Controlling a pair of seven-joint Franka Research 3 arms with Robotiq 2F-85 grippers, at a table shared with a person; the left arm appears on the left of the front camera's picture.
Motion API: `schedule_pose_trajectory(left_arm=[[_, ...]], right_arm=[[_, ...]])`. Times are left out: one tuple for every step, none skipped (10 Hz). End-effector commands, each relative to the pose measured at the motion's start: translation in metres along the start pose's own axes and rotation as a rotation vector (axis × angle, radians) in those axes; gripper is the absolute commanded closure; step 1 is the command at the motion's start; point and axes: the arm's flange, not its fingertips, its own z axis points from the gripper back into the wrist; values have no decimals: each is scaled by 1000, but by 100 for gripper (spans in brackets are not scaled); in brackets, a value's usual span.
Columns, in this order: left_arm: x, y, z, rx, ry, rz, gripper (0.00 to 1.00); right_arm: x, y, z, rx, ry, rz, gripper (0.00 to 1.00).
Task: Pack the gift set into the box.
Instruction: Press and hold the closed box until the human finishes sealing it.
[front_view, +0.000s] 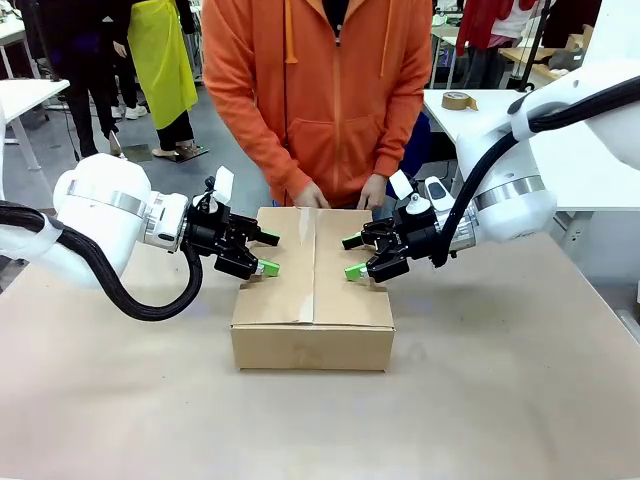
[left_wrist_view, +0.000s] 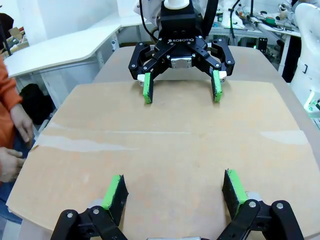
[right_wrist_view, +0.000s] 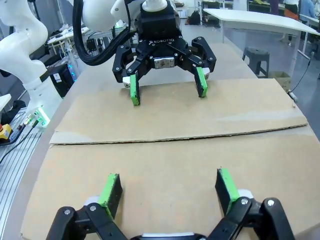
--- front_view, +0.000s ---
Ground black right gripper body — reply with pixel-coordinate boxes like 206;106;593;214
360;207;437;285

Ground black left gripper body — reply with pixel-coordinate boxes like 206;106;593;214
187;203;262;281

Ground brown cardboard box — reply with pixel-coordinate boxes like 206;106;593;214
229;205;397;373

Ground person's left forearm orange sleeve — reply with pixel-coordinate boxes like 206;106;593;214
372;84;434;187

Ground person's right forearm orange sleeve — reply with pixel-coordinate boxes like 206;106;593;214
202;74;312;202

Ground person's left hand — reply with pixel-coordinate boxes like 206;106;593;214
356;173;390;211

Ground person's right hand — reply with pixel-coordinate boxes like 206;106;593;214
293;181;332;211

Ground brown packing tape roll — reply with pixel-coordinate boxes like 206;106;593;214
440;90;480;113

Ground person in orange hoodie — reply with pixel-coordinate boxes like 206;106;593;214
201;0;434;221

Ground legs with white sneakers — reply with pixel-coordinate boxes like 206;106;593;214
107;44;150;122

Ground mannequin with yellow apron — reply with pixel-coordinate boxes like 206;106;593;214
126;0;209;162

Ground white work table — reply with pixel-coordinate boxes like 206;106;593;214
422;88;640;213

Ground wooden table with clutter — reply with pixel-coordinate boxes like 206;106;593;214
498;23;594;86

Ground black stand pole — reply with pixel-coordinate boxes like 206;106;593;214
514;0;553;94

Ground white side table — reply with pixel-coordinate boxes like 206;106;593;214
0;78;72;187

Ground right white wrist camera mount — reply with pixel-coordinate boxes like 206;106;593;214
388;170;432;215

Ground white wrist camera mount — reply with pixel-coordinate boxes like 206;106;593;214
191;166;236;212
388;170;432;215

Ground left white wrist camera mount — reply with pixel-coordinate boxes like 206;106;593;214
191;166;236;212

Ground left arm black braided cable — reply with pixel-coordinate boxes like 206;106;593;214
0;199;205;323

